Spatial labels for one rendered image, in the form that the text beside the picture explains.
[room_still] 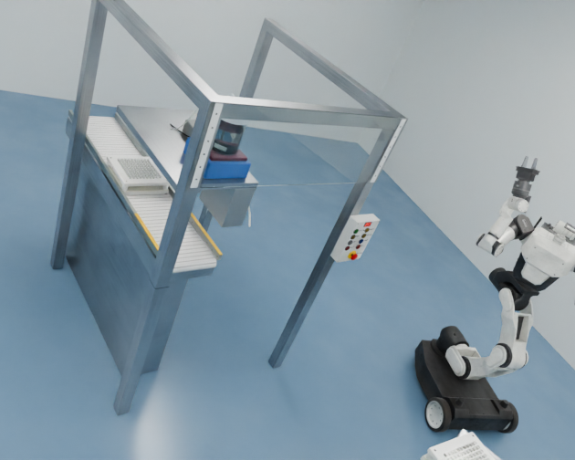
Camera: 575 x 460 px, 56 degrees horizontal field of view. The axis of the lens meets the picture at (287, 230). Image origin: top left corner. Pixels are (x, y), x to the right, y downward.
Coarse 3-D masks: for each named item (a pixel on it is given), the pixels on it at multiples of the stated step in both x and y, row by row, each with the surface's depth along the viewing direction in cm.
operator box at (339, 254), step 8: (352, 216) 268; (360, 216) 270; (368, 216) 274; (352, 224) 267; (360, 224) 267; (376, 224) 275; (344, 232) 272; (352, 232) 268; (360, 232) 272; (368, 232) 276; (344, 240) 272; (352, 240) 273; (368, 240) 281; (336, 248) 277; (344, 248) 273; (352, 248) 278; (360, 248) 282; (336, 256) 278; (344, 256) 278; (360, 256) 287
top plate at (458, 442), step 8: (472, 432) 203; (456, 440) 196; (464, 440) 198; (472, 440) 199; (432, 448) 189; (440, 448) 190; (448, 448) 192; (480, 448) 197; (432, 456) 188; (440, 456) 187; (448, 456) 189; (488, 456) 195
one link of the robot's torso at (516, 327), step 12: (504, 288) 321; (504, 300) 319; (504, 312) 319; (516, 312) 314; (528, 312) 321; (504, 324) 321; (516, 324) 313; (528, 324) 316; (504, 336) 320; (516, 336) 313; (516, 348) 313; (516, 360) 313
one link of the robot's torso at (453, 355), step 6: (450, 348) 354; (456, 348) 352; (462, 348) 353; (468, 348) 355; (474, 348) 358; (450, 354) 353; (456, 354) 349; (462, 354) 356; (468, 354) 358; (474, 354) 358; (450, 360) 352; (456, 360) 346; (462, 360) 344; (456, 366) 346; (462, 366) 342; (456, 372) 345; (462, 372) 341
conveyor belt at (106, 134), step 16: (96, 128) 305; (112, 128) 312; (96, 144) 291; (112, 144) 297; (128, 144) 303; (144, 208) 259; (160, 208) 263; (144, 224) 249; (160, 224) 253; (160, 240) 243; (192, 240) 252; (192, 256) 242; (208, 256) 246; (176, 272) 235
